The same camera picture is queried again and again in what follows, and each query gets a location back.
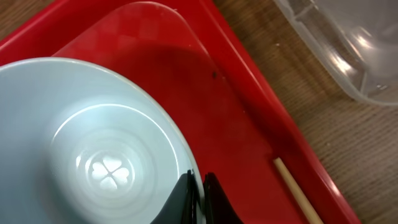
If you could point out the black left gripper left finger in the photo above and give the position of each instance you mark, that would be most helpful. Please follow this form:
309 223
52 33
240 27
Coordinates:
182 203

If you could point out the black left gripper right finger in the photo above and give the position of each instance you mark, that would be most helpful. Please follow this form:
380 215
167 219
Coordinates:
218 209

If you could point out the light blue bowl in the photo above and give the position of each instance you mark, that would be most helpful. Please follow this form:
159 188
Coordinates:
83 144

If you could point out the clear plastic waste bin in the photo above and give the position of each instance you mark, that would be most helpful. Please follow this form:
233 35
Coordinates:
355 40

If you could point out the wooden chopstick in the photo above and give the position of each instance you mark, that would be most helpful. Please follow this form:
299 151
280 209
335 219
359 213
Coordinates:
306 207

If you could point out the red plastic tray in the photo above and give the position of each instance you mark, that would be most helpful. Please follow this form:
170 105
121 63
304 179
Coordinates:
184 54

